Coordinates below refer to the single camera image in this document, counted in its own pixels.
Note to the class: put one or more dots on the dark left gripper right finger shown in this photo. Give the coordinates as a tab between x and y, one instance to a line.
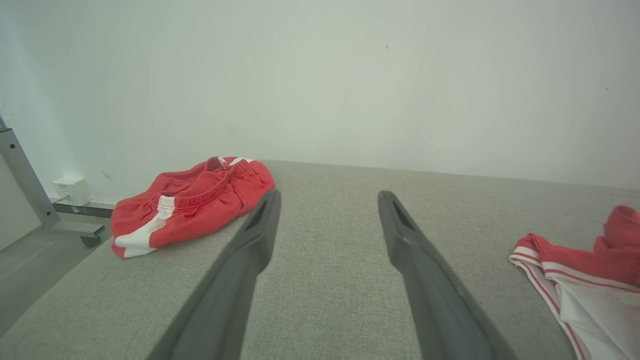
430	290

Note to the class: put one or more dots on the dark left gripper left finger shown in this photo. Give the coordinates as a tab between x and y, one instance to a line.
235	280

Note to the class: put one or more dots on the red shorts white side stripes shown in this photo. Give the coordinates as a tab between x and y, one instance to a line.
200	210

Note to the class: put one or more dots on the red basketball jersey white trim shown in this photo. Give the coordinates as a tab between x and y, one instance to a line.
595	270

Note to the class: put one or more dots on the black white baseboard strip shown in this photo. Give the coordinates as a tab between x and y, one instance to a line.
90	209

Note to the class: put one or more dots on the white wall socket box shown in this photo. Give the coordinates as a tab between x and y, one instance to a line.
72	190

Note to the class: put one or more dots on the grey metal frame leg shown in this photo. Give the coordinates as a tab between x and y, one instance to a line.
30	190

